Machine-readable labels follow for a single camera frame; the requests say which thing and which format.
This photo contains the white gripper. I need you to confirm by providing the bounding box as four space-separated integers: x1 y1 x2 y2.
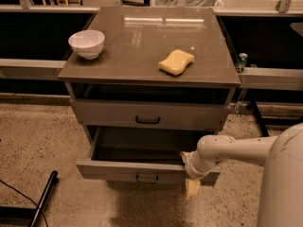
179 151 210 200

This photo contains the grey drawer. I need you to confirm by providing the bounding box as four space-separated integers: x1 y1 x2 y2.
70 99 230 131
77 126 211 184

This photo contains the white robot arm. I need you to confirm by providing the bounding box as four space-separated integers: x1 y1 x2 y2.
180 123 303 227

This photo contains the grey top drawer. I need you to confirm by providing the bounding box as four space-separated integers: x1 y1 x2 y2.
70 99 230 131

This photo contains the grey drawer cabinet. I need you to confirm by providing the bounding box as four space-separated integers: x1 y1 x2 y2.
58 6 241 140

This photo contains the black stand leg with wheels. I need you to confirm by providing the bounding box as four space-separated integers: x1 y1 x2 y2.
246 100 269 137

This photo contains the yellow sponge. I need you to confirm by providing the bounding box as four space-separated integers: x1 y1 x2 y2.
158 49 195 76

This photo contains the green soda can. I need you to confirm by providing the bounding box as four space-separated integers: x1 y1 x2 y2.
236 53 248 73

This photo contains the black pole on floor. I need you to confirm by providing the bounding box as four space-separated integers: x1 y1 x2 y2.
27 170 59 227

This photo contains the white bowl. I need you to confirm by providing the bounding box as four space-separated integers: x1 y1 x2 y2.
68 29 105 60

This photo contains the grey metal rail frame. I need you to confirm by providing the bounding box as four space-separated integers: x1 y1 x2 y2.
0 3 303 92

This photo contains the black floor cable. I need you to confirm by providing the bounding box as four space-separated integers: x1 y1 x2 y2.
0 178 49 227

